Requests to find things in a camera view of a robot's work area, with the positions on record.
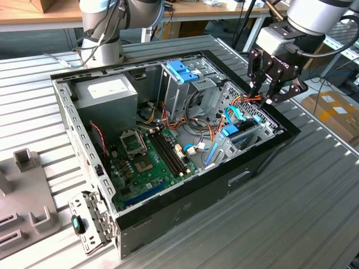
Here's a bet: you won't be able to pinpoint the grey power supply unit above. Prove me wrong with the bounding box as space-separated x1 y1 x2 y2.
71 73 140 137

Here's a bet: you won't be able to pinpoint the black blue bracket latch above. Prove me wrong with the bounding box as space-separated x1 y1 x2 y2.
71 214 86 234

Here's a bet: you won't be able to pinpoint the metal socket cover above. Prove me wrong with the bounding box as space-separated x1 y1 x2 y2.
119 129 149 157

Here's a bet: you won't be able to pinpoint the brown cardboard box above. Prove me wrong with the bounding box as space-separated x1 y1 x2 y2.
27 0 61 14

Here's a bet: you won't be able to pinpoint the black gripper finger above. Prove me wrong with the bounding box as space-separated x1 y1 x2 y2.
257 69 309 110
246 47 270 98

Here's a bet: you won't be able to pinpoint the metal disk bay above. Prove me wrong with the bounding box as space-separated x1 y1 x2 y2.
203 110 284 171

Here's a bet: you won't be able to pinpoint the metal slat table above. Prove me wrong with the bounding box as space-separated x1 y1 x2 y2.
305 18 359 82

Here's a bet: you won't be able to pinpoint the red black twisted wire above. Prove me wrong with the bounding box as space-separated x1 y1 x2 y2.
89 120 109 159

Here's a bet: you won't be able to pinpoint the blue expansion slot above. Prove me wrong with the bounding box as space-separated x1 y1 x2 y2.
123 180 169 207

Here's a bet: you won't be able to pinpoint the hard disk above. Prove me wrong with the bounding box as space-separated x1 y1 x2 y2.
206 115 269 166

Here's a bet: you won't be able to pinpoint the black case fan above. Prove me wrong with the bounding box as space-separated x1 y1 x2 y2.
90 122 109 160

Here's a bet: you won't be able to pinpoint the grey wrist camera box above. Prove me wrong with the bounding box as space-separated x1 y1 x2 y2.
254 24 298 57

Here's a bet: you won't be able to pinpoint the green motherboard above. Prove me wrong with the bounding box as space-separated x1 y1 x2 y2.
106 126 201 213

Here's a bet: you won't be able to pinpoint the white plug blue wire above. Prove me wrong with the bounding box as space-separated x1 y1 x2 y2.
183 142 208 155

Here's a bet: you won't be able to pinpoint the grey parts rack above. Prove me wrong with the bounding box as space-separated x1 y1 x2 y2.
0 148 63 260

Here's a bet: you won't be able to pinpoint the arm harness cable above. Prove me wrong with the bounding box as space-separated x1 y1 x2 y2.
42 0 127 69

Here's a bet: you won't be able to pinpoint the wooden top desk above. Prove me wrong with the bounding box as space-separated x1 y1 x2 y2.
0 0 289 54

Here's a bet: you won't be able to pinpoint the black open PC case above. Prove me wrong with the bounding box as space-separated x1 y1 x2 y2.
49 49 302 260

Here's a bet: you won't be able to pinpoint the orange red power wire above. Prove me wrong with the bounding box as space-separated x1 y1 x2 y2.
237 94 266 106

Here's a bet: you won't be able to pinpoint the black camera cable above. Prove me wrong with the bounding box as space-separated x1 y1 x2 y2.
286 15 359 59

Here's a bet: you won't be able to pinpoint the labelled cardboard box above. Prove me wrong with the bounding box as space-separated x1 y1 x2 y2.
301 90 359 147

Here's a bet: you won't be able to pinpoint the black RAM slot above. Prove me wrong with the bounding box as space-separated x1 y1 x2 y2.
158 131 188 172
151 133 181 176
148 134 178 178
155 132 185 174

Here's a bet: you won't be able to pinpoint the metal hinged slot bracket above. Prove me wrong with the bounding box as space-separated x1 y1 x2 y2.
68 189 118 256

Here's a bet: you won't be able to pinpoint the orange black wire bundle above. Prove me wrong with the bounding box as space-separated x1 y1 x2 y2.
160 101 225 148

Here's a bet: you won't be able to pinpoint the gold ended black cable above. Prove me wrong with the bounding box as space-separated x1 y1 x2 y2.
265 0 286 22

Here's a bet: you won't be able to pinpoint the yellow black power wires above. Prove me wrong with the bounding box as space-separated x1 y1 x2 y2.
137 102 157 124

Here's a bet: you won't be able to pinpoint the black tripod pole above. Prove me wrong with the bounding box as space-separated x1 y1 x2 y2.
232 0 257 54

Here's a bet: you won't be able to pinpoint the blue drive cage latch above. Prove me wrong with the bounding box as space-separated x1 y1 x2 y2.
165 61 201 84

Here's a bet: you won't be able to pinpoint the blue data wire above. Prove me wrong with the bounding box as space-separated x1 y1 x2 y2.
223 105 248 124

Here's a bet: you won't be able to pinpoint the metal drive cage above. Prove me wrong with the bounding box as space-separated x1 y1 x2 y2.
156 62 218 120

